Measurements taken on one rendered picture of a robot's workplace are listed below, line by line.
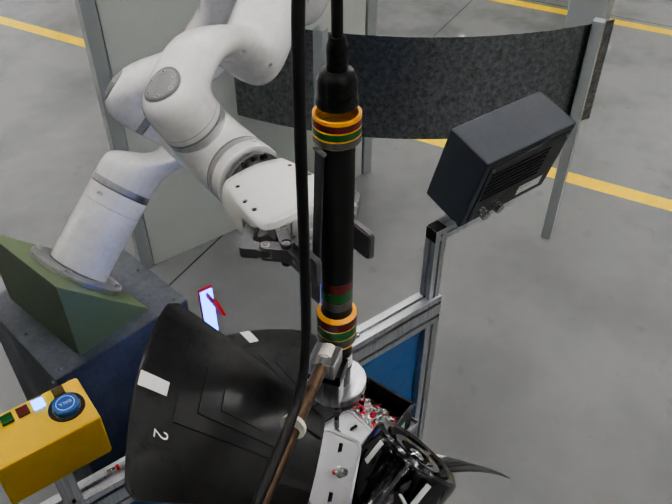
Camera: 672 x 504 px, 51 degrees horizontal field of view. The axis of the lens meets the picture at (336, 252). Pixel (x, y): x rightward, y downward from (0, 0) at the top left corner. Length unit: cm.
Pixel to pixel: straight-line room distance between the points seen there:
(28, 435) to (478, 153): 90
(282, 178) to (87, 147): 316
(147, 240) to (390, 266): 99
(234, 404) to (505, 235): 252
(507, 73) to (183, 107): 198
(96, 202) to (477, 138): 74
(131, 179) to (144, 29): 121
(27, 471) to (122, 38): 168
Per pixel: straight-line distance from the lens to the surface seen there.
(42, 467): 120
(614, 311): 297
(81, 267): 146
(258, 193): 76
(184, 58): 83
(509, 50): 264
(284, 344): 109
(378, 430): 87
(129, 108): 143
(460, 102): 267
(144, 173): 144
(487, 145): 141
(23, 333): 155
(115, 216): 144
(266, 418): 79
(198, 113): 81
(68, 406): 118
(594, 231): 333
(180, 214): 297
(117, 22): 254
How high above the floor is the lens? 197
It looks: 41 degrees down
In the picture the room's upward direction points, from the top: straight up
